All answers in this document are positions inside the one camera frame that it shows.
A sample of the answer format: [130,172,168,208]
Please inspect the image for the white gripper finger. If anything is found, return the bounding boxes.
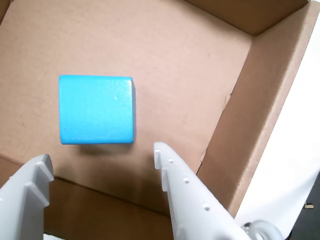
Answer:
[0,154,55,240]
[153,141,251,240]

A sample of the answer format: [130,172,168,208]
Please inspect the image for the blue cube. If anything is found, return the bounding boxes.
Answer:
[58,74,137,145]

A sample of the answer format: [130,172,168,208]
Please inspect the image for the brown cardboard box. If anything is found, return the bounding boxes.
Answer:
[0,0,320,240]

